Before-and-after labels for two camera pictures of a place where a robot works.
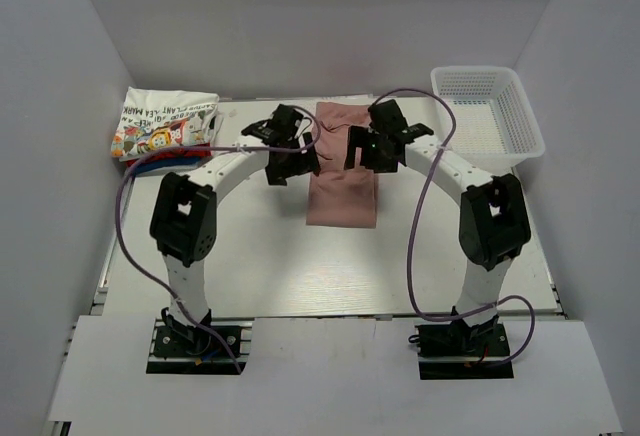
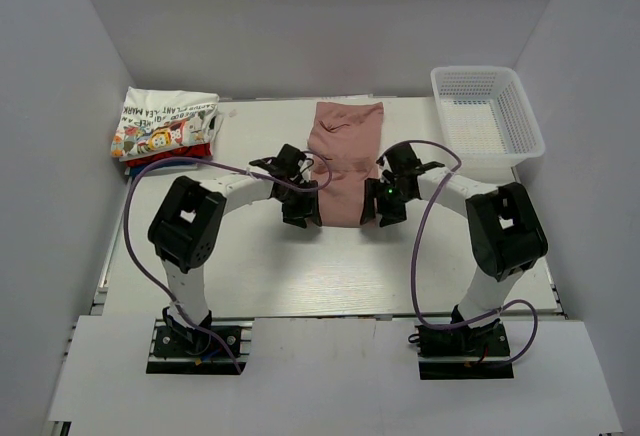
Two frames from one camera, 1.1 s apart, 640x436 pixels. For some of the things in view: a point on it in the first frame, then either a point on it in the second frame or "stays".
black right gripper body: (373, 154) → (390, 199)
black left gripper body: (293, 164) → (298, 205)
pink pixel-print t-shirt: (340, 196) stays
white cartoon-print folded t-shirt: (153, 119) stays
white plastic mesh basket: (495, 123) stays
